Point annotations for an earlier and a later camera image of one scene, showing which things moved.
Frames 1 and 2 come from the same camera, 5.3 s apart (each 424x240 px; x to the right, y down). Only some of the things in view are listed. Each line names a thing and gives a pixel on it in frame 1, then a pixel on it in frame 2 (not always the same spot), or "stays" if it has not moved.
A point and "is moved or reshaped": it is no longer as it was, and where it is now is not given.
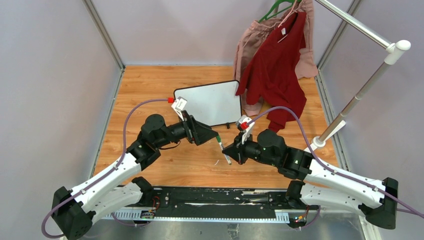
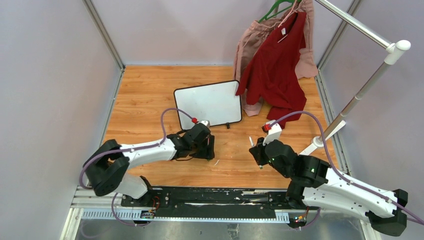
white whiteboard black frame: x=215 y=104 stays
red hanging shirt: x=272 y=74 stays
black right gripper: x=236 y=152 -> x=258 y=151
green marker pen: x=219 y=140 is moved or reshaped
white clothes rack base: x=317 y=143 stays
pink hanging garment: x=252 y=36 stays
